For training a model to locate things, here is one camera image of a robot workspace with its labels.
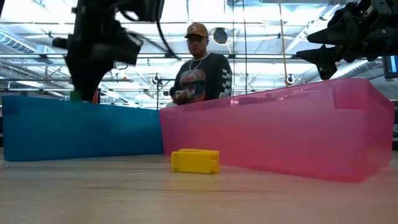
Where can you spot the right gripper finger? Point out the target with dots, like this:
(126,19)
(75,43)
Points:
(339,31)
(325,59)

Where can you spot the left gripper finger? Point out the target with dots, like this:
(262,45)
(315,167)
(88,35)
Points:
(84,77)

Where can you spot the yellow toy block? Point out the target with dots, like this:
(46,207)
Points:
(194,161)

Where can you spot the red pole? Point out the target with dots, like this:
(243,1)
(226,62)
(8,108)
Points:
(95,97)

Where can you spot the large monitor screen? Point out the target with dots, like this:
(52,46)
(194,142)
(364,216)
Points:
(391,67)

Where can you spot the blue plastic bin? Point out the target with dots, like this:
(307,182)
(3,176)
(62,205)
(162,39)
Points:
(77,130)

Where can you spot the pink translucent plastic bin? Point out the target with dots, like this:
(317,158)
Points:
(280,130)

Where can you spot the person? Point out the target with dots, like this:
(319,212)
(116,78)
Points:
(202,77)

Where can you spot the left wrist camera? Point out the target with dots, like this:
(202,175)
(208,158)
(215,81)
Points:
(124,46)

